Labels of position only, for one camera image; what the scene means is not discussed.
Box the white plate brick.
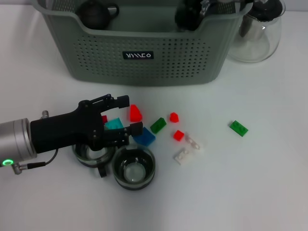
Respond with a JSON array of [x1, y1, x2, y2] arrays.
[[172, 147, 193, 166], [185, 133, 205, 151]]

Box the teal square plate brick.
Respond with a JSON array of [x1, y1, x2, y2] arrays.
[[104, 117, 125, 130]]

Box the glass carafe with black lid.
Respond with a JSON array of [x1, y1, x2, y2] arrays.
[[226, 0, 286, 64]]

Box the glass teacup with black sleeve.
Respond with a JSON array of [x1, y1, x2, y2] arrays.
[[72, 141, 116, 179], [111, 143, 156, 191], [173, 0, 203, 32]]

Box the green rectangular brick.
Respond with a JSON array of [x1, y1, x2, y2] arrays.
[[150, 117, 167, 134]]

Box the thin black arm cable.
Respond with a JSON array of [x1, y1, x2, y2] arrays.
[[26, 149, 58, 168]]

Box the black ceramic teapot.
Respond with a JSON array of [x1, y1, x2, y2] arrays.
[[76, 0, 120, 30]]

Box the green flat plate brick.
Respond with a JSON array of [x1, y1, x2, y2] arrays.
[[229, 120, 249, 137]]

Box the small red cube brick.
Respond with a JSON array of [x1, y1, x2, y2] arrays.
[[173, 129, 185, 141]]

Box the tall red wedge brick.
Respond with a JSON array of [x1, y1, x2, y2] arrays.
[[128, 104, 143, 123]]

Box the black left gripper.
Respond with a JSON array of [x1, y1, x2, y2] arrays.
[[30, 93, 144, 154]]

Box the grey-green perforated storage bin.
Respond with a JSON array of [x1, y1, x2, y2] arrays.
[[31, 0, 254, 87]]

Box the blue square plate brick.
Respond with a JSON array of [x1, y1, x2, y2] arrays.
[[132, 127, 156, 146]]

